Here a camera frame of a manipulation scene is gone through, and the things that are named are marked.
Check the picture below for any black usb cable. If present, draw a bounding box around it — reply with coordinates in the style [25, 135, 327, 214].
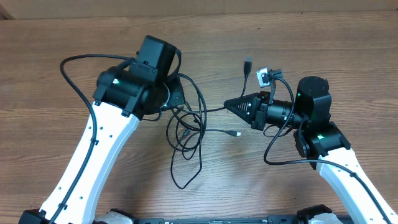
[161, 56, 253, 190]

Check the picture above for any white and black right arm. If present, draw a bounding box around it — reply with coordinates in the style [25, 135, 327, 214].
[224, 75, 397, 223]

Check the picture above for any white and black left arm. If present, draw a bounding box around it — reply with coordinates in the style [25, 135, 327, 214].
[19, 35, 185, 224]

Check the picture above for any black left camera cable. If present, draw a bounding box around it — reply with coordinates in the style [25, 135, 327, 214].
[48, 54, 137, 224]

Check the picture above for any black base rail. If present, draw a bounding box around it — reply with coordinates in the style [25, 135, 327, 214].
[99, 207, 312, 224]

